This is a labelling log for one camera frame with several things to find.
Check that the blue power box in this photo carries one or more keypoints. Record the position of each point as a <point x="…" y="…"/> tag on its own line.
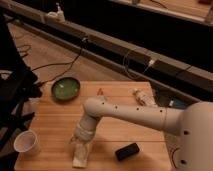
<point x="177" y="104"/>

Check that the black camera stand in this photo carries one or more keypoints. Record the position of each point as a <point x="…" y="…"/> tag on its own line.
<point x="15" y="90"/>

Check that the small orange carrot toy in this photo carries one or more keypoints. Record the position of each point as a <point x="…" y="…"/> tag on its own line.
<point x="100" y="92"/>

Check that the green round bowl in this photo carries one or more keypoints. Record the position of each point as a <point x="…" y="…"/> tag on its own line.
<point x="65" y="89"/>

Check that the black rectangular phone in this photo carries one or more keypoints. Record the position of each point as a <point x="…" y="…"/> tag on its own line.
<point x="127" y="151"/>

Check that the white paper cup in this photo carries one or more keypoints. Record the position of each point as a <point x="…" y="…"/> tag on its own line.
<point x="27" y="143"/>

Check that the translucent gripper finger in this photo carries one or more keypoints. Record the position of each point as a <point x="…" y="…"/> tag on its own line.
<point x="78" y="143"/>

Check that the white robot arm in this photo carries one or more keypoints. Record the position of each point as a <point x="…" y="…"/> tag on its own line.
<point x="194" y="126"/>

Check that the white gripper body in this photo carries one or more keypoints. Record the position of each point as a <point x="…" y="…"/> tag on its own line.
<point x="86" y="128"/>

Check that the white sponge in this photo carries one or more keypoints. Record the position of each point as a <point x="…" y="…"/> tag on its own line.
<point x="80" y="157"/>

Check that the white object on rail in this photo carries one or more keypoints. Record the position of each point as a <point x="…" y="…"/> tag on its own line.
<point x="58" y="15"/>

